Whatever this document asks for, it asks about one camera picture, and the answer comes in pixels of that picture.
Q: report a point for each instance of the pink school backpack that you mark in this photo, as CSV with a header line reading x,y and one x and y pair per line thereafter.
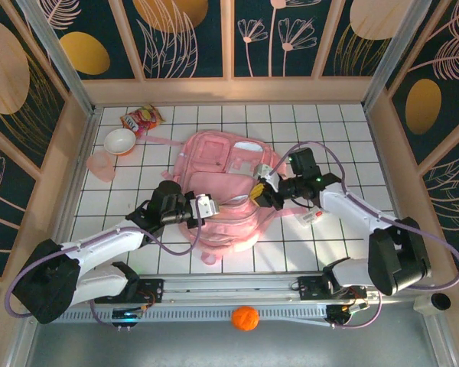
x,y
214,183

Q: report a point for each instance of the aluminium frame post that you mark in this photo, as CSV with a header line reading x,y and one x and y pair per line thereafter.
x,y
394,57
59,57

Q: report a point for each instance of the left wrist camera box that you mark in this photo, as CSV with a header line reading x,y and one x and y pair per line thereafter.
x,y
206,206

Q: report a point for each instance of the red yellow snack packet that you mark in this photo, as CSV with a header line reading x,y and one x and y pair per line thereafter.
x,y
141,119

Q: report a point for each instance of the aluminium mounting rail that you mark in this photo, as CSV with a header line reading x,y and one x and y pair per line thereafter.
x,y
229,286

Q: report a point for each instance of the small controller board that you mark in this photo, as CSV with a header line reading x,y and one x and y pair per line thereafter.
x,y
340,313
126,315

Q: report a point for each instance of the translucent pink plastic cup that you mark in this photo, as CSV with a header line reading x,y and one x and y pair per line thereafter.
x,y
101,166

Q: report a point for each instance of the white card red label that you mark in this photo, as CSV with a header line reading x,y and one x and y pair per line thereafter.
x,y
311,218

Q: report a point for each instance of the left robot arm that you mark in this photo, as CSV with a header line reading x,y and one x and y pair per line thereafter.
x,y
49,283

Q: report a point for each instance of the white bowl orange outside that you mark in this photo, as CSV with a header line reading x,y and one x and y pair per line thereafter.
x,y
119,141

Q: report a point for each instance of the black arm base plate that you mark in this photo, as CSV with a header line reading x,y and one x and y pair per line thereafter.
x,y
153,290
310,288

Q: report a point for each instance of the grey box black cap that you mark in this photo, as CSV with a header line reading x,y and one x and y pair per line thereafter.
x,y
441,302

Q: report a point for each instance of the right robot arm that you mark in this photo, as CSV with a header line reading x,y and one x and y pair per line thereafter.
x,y
398,256

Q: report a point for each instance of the orange ball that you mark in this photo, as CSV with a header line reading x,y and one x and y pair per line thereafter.
x,y
245,318

